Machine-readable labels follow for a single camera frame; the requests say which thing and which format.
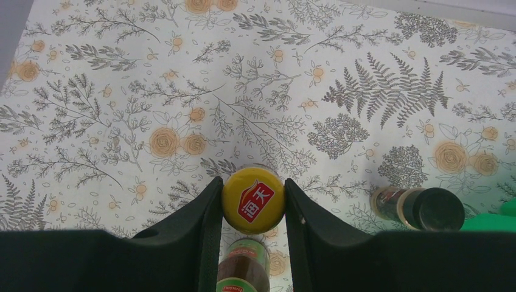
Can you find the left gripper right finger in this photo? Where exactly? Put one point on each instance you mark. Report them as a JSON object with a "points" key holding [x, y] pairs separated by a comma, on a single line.
{"points": [[327, 254]]}

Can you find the small black cap spice jar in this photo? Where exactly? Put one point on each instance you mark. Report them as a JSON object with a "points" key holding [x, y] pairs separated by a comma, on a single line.
{"points": [[431, 209]]}

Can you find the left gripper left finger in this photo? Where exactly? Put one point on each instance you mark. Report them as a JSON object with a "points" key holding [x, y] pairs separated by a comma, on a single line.
{"points": [[179, 253]]}

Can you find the yellow cap sauce bottle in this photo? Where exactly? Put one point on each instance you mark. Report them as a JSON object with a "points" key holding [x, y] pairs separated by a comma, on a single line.
{"points": [[253, 199]]}

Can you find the green bin near section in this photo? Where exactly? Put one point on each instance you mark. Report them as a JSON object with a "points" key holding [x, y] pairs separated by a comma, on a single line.
{"points": [[502, 222]]}

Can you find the floral table mat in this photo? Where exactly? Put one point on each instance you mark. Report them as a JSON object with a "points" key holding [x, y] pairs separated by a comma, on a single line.
{"points": [[116, 114]]}

